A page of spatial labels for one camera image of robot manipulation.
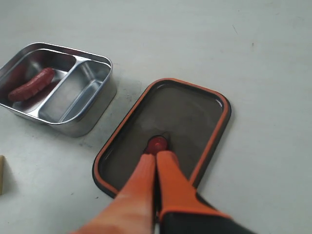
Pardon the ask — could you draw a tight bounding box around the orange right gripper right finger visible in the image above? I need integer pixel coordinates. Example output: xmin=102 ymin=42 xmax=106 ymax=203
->
xmin=156 ymin=151 xmax=253 ymax=234

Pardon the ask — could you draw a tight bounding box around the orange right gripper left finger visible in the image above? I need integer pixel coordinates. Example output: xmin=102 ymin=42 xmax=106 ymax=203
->
xmin=73 ymin=154 xmax=156 ymax=234

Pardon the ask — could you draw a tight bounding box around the dark transparent box lid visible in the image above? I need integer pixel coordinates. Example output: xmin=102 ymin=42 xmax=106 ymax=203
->
xmin=92 ymin=78 xmax=232 ymax=197

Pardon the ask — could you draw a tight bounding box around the stainless steel lunch box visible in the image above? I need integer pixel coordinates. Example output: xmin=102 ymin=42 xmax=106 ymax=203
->
xmin=0 ymin=42 xmax=117 ymax=137

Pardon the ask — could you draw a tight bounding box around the yellow toy cheese wedge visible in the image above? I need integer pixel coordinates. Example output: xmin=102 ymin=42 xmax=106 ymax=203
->
xmin=0 ymin=155 xmax=4 ymax=195

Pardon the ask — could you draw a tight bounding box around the red toy sausage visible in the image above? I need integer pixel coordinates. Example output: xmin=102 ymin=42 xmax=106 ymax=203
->
xmin=8 ymin=67 xmax=55 ymax=102

